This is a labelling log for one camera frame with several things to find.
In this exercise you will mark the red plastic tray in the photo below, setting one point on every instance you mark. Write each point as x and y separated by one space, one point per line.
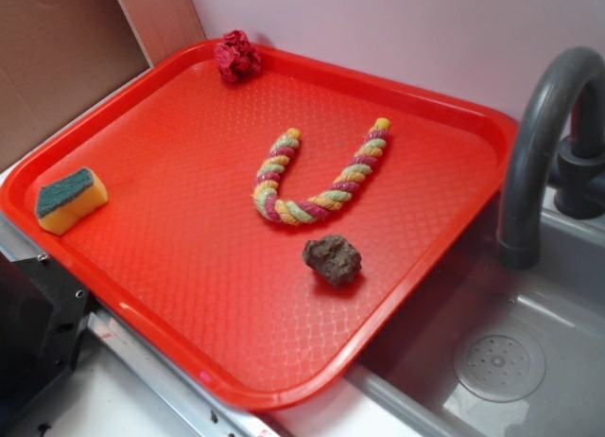
180 253

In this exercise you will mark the yellow green sponge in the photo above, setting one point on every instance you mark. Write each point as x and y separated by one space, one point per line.
63 203

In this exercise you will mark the grey curved faucet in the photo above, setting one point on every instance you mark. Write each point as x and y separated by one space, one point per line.
560 143

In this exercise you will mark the round sink drain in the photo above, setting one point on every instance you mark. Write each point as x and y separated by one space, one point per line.
499 364

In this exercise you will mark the black metal bracket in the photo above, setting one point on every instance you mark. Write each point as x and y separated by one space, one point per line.
44 311

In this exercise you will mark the brown rock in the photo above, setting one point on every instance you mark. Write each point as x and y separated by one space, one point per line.
334 258

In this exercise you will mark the brown cardboard panel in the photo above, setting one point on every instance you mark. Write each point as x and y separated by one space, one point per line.
61 57

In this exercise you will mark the aluminium rail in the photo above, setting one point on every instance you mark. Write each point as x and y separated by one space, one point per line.
122 387

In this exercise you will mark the crumpled red paper ball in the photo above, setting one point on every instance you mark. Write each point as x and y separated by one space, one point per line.
236 57

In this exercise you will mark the grey plastic sink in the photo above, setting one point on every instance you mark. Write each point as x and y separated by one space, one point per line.
408 366

